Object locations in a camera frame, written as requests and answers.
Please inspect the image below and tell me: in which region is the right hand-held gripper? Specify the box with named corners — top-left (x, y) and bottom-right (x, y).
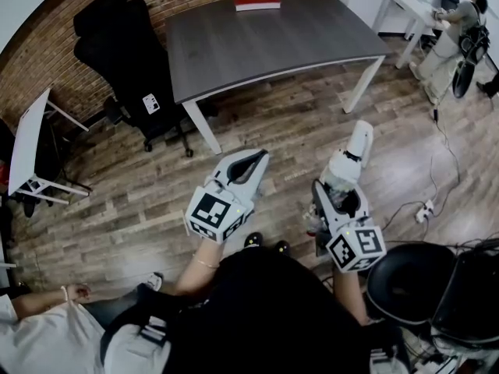
top-left (306, 179), bottom-right (387, 274)

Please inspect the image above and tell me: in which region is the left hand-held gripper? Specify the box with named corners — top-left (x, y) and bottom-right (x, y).
top-left (185, 148), bottom-right (271, 245)

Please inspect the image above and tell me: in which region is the person's right forearm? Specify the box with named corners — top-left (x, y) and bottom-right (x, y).
top-left (331, 266), bottom-right (370, 326)

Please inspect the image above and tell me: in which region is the person's left forearm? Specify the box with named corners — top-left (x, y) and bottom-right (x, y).
top-left (173, 239), bottom-right (226, 298)

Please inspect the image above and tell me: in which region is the person's black left shoe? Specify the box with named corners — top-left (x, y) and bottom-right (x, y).
top-left (243, 231), bottom-right (264, 249)

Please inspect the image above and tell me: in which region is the white power strip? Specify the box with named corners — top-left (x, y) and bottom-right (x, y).
top-left (414, 199), bottom-right (436, 224)

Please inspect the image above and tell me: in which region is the black round stool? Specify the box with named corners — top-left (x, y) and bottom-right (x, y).
top-left (366, 242), bottom-right (465, 326)

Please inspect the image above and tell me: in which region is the white tag on chair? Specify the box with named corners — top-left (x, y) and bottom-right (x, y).
top-left (142, 93), bottom-right (161, 115)

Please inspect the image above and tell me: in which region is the dark grey wooden table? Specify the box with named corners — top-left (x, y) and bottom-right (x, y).
top-left (165, 0), bottom-right (393, 155)

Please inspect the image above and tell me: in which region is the person's black clothing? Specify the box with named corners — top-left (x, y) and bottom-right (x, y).
top-left (100, 245), bottom-right (411, 374)

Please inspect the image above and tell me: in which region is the black office chair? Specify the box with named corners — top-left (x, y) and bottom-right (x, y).
top-left (73, 0), bottom-right (196, 158)

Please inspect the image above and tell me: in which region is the white desk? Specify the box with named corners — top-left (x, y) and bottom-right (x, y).
top-left (372, 0), bottom-right (444, 69)

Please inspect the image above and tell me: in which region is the small white table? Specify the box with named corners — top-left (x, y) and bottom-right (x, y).
top-left (7, 87), bottom-right (93, 206)

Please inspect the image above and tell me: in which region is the white floor cable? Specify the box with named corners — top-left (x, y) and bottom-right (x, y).
top-left (384, 107), bottom-right (462, 229)

